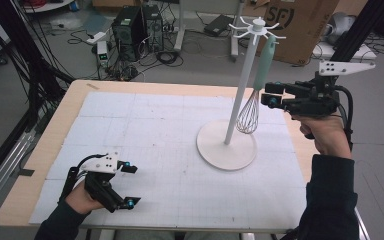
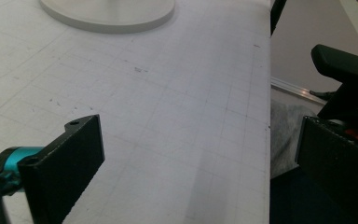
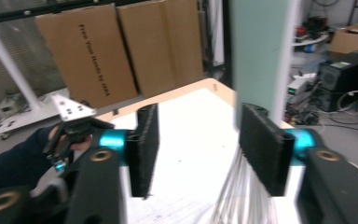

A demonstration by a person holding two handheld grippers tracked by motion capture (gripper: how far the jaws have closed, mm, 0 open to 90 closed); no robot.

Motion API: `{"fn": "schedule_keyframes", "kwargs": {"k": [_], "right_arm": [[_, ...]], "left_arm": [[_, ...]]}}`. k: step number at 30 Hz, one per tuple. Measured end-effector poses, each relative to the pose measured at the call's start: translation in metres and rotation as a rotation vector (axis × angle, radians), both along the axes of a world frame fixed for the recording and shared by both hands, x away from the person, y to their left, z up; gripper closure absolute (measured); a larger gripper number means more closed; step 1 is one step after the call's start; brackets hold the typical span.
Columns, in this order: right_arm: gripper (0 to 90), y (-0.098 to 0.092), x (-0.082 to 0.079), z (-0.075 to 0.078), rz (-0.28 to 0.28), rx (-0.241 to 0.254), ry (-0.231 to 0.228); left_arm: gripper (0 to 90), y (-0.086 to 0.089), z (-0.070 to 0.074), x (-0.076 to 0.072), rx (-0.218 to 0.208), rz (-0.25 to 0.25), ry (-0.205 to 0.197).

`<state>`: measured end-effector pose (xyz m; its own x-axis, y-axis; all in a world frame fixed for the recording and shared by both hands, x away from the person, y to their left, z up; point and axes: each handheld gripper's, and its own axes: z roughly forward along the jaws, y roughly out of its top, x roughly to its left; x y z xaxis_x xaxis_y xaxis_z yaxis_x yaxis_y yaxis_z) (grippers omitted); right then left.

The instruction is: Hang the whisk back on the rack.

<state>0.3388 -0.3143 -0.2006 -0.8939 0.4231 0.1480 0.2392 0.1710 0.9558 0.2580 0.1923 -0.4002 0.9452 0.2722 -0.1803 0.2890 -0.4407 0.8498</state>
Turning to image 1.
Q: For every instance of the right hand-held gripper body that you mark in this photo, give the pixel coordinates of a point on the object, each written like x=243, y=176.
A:
x=316, y=100

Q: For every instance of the cardboard box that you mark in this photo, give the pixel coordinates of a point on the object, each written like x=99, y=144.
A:
x=300, y=30

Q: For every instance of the white device with green display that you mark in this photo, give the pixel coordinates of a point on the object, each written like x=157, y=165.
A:
x=102, y=53

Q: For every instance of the white power strip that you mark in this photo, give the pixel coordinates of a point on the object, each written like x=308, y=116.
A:
x=96, y=37

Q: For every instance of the aluminium rail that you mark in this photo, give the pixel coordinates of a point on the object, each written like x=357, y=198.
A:
x=362, y=228
x=3, y=170

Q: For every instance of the flat black device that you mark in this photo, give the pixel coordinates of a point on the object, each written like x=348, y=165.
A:
x=218, y=25

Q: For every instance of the white stand leg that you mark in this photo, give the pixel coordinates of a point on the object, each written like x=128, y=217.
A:
x=180, y=26
x=236, y=46

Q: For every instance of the white grid mat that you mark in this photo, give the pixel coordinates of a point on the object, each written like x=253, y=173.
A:
x=146, y=133

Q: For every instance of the grey rounded object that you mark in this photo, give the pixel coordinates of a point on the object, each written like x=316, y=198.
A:
x=341, y=25

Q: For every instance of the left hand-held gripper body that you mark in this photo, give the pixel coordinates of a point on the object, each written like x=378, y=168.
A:
x=105, y=163

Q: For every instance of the white utensil hook rack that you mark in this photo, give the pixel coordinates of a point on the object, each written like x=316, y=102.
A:
x=241, y=86

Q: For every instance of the white flat board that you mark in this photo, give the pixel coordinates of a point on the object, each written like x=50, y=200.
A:
x=323, y=51

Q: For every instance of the person's right hand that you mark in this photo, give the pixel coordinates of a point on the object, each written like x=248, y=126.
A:
x=328, y=136

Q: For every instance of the slim black computer tower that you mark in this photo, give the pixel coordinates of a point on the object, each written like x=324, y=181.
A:
x=154, y=28

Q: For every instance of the person's left hand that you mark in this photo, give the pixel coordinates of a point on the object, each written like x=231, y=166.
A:
x=80, y=200

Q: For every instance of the large black computer tower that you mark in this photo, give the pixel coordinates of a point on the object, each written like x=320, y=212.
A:
x=128, y=33

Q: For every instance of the black tape piece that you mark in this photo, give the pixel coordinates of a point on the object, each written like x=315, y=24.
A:
x=25, y=172

